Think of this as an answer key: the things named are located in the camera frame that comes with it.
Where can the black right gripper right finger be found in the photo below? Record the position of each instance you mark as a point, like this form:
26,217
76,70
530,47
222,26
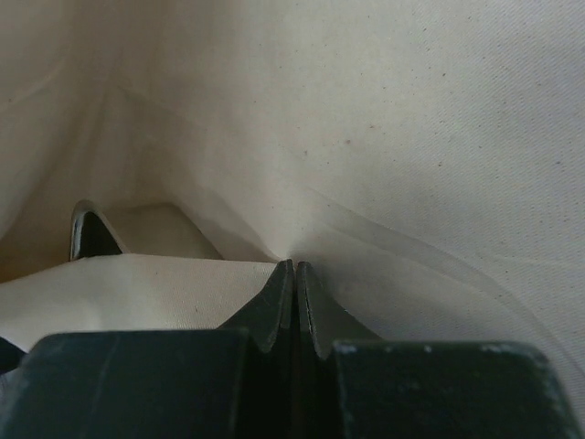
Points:
358,385

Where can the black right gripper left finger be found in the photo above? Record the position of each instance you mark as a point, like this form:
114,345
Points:
229,382

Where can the stainless steel tray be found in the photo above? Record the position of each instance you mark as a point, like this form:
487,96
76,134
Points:
91,234

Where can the beige cloth mat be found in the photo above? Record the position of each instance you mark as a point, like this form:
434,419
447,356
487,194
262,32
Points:
428,156

